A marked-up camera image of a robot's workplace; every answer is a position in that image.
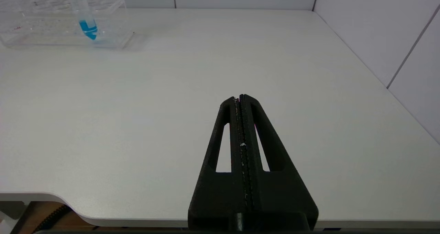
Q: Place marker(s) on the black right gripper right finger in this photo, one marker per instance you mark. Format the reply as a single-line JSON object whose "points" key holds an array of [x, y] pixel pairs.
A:
{"points": [[278, 192]]}

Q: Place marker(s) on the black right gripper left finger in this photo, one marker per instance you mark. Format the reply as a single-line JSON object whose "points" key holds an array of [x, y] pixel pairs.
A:
{"points": [[220, 192]]}

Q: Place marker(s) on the test tube with blue pigment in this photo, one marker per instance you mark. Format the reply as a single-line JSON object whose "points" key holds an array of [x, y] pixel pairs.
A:
{"points": [[86, 22]]}

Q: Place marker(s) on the clear acrylic test tube rack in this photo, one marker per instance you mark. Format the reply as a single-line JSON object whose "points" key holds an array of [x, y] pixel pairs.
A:
{"points": [[51, 24]]}

